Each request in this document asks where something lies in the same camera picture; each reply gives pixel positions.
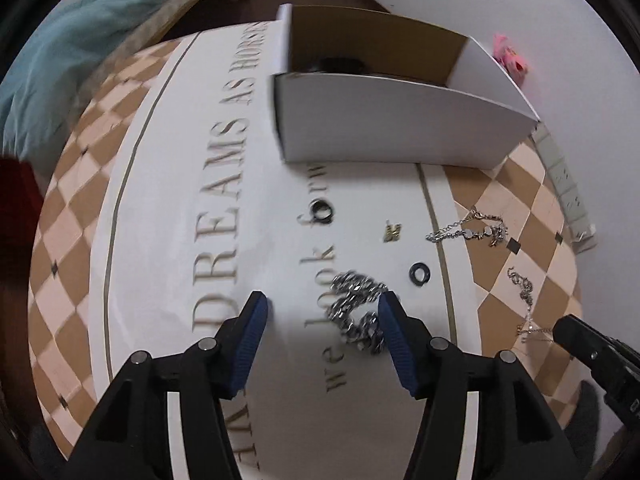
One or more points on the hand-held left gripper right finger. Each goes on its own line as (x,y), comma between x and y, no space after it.
(395,340)

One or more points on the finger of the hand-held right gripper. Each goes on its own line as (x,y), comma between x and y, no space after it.
(595,350)

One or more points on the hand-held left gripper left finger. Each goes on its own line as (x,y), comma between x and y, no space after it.
(248,340)

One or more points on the white cardboard box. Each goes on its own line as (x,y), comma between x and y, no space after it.
(400,95)

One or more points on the small gold pendant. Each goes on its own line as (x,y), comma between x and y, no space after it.
(392,232)

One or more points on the checkered printed table mat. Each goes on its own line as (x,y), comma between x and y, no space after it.
(200,240)

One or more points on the white power strip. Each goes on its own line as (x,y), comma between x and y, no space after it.
(562,180)

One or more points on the dark red cloth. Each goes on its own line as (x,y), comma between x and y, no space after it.
(17,195)

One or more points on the dark item in box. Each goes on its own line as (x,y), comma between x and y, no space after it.
(340,64)

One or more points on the pink toy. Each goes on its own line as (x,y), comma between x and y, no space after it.
(511,57)

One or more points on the teal blanket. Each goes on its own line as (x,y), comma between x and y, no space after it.
(85,45)

